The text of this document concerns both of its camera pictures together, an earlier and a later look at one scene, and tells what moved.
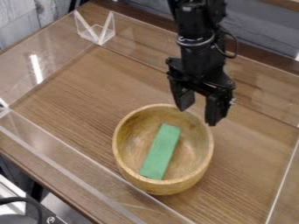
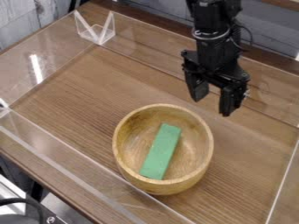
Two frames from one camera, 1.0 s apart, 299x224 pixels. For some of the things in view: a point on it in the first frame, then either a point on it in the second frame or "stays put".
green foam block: x=160 y=151 stays put
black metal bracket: x=48 y=215 stays put
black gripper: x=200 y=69 → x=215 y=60
